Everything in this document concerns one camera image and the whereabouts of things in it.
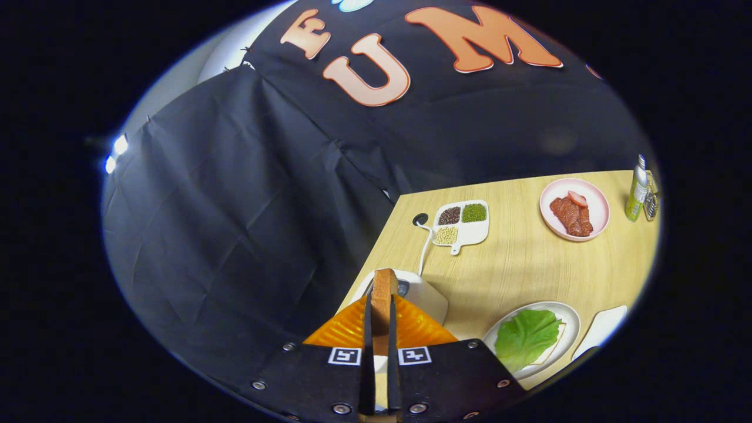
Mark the white compartment dish with beans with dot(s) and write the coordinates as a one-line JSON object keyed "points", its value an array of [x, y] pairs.
{"points": [[473, 232]]}

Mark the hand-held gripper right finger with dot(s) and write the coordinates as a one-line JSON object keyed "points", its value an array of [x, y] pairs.
{"points": [[392, 376]]}

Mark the toasted bread slice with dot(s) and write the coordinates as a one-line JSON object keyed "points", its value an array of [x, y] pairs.
{"points": [[383, 299]]}

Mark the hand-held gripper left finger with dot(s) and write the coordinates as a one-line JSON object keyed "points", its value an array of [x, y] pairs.
{"points": [[369, 376]]}

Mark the black backdrop cloth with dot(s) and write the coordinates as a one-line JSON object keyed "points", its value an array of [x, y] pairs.
{"points": [[235, 205]]}

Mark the metal bottle with green label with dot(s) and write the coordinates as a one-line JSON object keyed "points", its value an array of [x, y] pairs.
{"points": [[635, 197]]}

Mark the green lettuce leaf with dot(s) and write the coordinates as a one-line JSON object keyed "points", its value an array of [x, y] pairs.
{"points": [[526, 338]]}

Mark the white round plate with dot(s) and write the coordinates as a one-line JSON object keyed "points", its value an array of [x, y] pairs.
{"points": [[570, 323]]}

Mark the white toaster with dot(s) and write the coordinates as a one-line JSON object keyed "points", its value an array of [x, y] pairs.
{"points": [[426, 299]]}

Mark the red-brown meat strip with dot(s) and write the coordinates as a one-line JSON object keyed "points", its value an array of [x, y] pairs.
{"points": [[564, 214], [586, 223]]}

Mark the pink plate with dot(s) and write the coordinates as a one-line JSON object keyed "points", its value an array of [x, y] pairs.
{"points": [[596, 205]]}

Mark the white square plate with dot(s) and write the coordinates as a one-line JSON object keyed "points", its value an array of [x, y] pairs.
{"points": [[602, 329]]}

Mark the red round food slice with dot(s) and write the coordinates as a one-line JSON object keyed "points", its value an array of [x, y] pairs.
{"points": [[577, 198]]}

